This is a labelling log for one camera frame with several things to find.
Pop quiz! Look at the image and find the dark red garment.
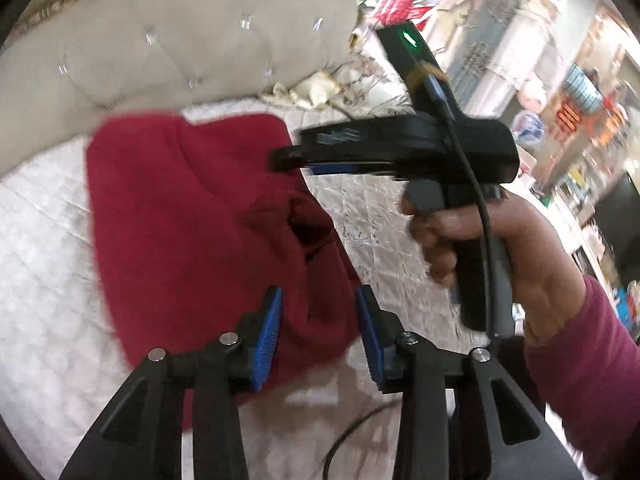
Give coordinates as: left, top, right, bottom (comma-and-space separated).
84, 112, 364, 430

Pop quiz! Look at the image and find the magenta sleeved right forearm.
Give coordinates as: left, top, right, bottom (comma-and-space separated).
525, 276, 639, 476

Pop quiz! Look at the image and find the right hand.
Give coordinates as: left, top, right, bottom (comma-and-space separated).
401, 191, 586, 347

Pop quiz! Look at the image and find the cream crumpled cloth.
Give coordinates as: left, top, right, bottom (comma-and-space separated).
259, 70, 352, 110

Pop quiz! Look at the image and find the floral patterned blanket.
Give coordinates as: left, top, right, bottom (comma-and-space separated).
329, 34, 414, 119

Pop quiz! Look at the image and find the beige tufted headboard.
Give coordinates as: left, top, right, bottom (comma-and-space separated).
1, 0, 358, 170

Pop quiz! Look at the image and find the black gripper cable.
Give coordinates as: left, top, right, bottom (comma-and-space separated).
322, 71, 501, 480

